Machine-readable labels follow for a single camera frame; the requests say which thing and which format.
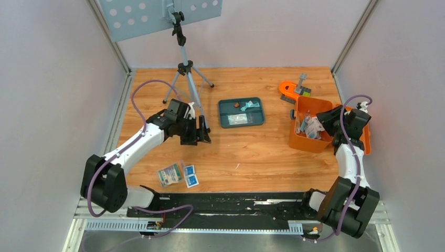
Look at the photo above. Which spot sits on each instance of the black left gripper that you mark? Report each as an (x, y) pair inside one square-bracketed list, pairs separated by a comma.
[(199, 134)]

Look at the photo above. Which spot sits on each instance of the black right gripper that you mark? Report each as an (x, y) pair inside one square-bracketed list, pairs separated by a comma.
[(327, 116)]

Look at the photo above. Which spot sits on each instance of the clear bag white cotton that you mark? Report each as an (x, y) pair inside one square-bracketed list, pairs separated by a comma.
[(190, 113)]

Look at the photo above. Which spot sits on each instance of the teal header tape bag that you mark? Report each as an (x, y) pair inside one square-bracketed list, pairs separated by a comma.
[(304, 123)]

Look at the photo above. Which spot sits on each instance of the clear bag cotton swabs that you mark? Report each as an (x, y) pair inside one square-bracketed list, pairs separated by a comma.
[(298, 121)]

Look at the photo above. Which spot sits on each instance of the clear bag bandage pack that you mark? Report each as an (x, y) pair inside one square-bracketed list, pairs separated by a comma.
[(171, 174)]

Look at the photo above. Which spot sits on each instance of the teal divided tray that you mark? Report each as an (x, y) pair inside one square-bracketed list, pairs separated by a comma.
[(226, 107)]

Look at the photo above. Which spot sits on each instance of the clear bag teal gauze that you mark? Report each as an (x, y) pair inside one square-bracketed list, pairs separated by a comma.
[(239, 119)]

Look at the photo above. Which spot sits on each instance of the teal sachet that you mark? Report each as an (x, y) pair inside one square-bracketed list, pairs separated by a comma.
[(253, 105), (245, 107)]

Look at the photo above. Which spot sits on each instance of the white teal gauze packet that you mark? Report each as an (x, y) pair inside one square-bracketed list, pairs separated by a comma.
[(314, 128)]

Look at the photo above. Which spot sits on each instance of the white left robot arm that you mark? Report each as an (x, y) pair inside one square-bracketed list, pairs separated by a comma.
[(104, 178)]

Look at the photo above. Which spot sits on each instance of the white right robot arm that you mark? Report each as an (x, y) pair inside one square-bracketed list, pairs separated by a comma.
[(350, 203)]

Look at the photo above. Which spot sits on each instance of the orange medicine box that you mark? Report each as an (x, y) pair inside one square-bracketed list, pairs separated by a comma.
[(301, 141)]

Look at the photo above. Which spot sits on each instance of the blue alcohol pad pair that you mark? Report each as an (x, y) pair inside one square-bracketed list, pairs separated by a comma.
[(190, 176)]

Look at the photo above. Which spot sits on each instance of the grey tripod stand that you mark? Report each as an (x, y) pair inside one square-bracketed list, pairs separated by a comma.
[(186, 67)]

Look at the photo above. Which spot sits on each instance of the perforated grey panel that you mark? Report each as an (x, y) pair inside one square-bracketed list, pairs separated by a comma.
[(130, 19)]

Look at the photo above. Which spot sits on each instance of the orange ring toy stand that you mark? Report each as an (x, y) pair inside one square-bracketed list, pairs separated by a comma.
[(290, 91)]

